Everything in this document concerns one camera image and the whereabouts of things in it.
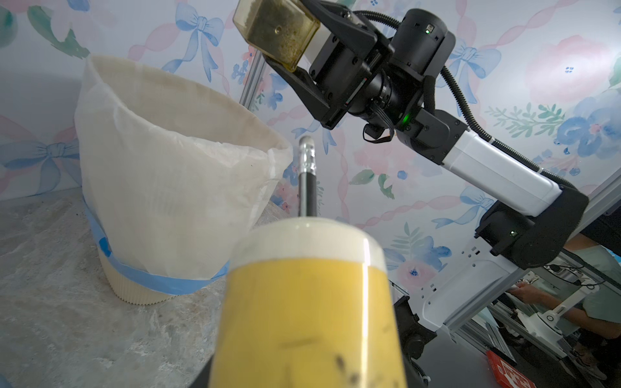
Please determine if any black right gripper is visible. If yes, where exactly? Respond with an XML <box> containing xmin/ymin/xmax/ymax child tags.
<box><xmin>265</xmin><ymin>0</ymin><xmax>393</xmax><ymax>130</ymax></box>

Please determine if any yellow pencil sharpener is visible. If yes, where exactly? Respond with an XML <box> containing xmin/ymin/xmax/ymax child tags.
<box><xmin>208</xmin><ymin>136</ymin><xmax>407</xmax><ymax>387</ymax></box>

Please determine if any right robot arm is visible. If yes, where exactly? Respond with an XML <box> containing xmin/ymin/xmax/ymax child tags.
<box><xmin>256</xmin><ymin>1</ymin><xmax>589</xmax><ymax>358</ymax></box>

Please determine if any cream waste bin with liner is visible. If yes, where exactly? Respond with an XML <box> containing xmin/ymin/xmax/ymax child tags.
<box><xmin>74</xmin><ymin>55</ymin><xmax>293</xmax><ymax>305</ymax></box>

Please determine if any red box on floor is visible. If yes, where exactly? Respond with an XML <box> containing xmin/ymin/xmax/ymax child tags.
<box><xmin>486</xmin><ymin>350</ymin><xmax>536</xmax><ymax>388</ymax></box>

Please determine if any person in green shirt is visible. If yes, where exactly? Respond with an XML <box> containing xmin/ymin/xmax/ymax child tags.
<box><xmin>508</xmin><ymin>234</ymin><xmax>620</xmax><ymax>340</ymax></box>

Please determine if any aluminium corner post right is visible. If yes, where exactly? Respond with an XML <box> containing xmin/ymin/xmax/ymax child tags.
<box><xmin>239</xmin><ymin>50</ymin><xmax>266</xmax><ymax>110</ymax></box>

